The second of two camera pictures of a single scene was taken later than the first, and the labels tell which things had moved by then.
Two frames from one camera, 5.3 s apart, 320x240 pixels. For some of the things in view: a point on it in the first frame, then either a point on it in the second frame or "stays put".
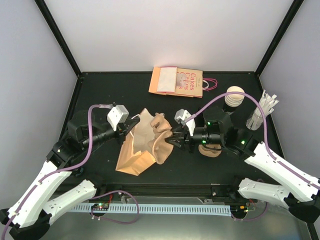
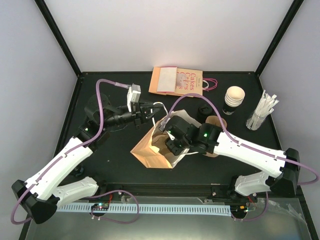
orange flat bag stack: (163, 80) stays put
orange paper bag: (138, 154) → (151, 150)
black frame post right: (279, 36) stays put
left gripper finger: (130, 123) → (152, 109)
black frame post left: (42, 5) stays put
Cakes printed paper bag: (190, 82) stays put
